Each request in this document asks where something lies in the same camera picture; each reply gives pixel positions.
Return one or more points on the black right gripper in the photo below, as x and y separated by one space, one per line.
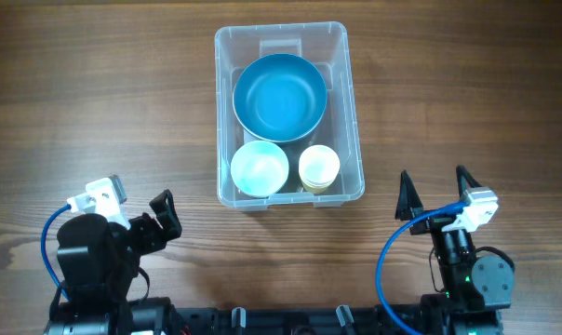
432 224

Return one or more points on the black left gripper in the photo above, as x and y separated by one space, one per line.
150 228

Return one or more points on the light blue plastic cup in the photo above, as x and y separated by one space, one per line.
259 169

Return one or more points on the cream plastic cup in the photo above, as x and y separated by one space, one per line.
319 166

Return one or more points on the clear plastic storage container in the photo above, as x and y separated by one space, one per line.
326 46

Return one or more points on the dark blue bowl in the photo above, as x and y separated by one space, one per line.
280 98

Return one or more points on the yellow plastic cup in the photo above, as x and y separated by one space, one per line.
314 189

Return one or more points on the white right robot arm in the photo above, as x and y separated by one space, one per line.
477 281

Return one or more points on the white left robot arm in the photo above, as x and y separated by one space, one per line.
99 260

